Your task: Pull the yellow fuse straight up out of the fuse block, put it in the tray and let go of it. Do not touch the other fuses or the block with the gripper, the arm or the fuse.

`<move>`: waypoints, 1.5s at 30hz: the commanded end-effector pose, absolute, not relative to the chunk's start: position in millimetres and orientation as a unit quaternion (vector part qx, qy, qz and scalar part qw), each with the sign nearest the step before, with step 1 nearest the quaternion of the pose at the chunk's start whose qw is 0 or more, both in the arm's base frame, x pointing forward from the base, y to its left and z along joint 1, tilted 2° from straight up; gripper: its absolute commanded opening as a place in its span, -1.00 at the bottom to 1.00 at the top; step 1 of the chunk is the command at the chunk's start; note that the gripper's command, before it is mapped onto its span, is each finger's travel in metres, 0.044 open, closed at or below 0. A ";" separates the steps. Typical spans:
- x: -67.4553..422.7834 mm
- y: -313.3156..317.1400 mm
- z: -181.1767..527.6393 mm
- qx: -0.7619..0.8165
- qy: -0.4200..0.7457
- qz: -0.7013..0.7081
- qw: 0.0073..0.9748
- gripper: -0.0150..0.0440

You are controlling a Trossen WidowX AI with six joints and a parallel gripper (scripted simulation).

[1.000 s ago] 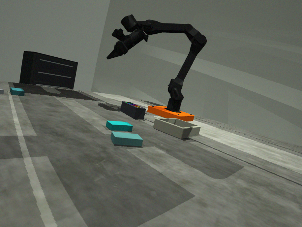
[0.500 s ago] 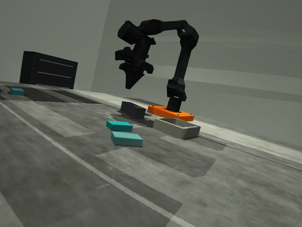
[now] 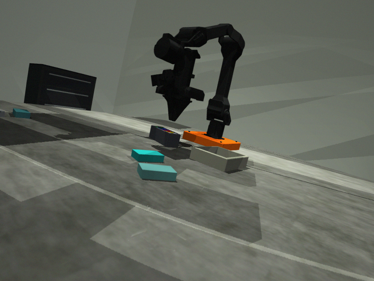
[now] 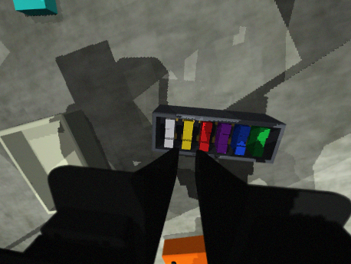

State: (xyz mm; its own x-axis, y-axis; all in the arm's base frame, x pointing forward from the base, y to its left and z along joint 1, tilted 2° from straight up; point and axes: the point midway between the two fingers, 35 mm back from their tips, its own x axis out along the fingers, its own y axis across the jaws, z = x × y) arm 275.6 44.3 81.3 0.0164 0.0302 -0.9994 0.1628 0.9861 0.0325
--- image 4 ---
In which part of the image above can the teal rectangular block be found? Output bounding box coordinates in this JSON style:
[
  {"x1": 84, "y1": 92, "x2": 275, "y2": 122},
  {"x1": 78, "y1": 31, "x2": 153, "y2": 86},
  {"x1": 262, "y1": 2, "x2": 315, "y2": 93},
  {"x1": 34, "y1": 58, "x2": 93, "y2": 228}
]
[{"x1": 13, "y1": 0, "x2": 57, "y2": 15}]

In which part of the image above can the red fuse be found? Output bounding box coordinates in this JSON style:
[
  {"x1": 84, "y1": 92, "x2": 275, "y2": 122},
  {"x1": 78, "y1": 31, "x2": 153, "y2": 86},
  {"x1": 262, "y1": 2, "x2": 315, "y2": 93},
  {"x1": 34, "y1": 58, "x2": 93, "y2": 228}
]
[{"x1": 198, "y1": 120, "x2": 213, "y2": 152}]

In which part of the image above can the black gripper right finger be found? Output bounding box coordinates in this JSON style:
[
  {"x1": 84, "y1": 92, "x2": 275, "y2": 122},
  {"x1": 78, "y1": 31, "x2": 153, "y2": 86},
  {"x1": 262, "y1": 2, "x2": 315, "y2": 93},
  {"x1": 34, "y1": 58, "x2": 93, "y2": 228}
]
[{"x1": 195, "y1": 150, "x2": 351, "y2": 264}]

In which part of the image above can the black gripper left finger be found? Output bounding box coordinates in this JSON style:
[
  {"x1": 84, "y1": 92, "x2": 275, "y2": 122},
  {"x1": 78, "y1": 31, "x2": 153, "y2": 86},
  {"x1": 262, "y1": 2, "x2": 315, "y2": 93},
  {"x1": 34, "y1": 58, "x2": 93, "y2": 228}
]
[{"x1": 48, "y1": 147, "x2": 179, "y2": 264}]

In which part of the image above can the black fuse block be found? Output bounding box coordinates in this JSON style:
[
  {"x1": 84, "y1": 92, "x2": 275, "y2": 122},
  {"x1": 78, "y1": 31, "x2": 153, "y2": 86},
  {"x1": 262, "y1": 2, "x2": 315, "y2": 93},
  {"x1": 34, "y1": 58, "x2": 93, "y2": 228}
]
[{"x1": 152, "y1": 104, "x2": 286, "y2": 163}]

